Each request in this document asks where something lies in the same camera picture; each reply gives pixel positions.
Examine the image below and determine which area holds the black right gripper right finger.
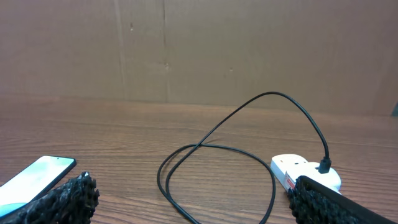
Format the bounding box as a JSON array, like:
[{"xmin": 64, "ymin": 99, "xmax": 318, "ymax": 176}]
[{"xmin": 287, "ymin": 175, "xmax": 395, "ymax": 224}]

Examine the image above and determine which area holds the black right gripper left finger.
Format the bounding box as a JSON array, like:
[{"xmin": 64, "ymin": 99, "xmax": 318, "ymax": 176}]
[{"xmin": 1, "ymin": 171, "xmax": 100, "ymax": 224}]

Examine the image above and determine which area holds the Samsung Galaxy smartphone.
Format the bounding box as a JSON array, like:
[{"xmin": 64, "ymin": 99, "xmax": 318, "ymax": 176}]
[{"xmin": 1, "ymin": 156, "xmax": 76, "ymax": 218}]

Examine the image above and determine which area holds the white USB charger plug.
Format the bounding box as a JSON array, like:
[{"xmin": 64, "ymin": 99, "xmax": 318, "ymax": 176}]
[{"xmin": 282, "ymin": 162, "xmax": 341, "ymax": 194}]

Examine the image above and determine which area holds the white power strip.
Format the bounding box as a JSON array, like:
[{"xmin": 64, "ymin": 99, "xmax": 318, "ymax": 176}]
[{"xmin": 271, "ymin": 154, "xmax": 308, "ymax": 192}]

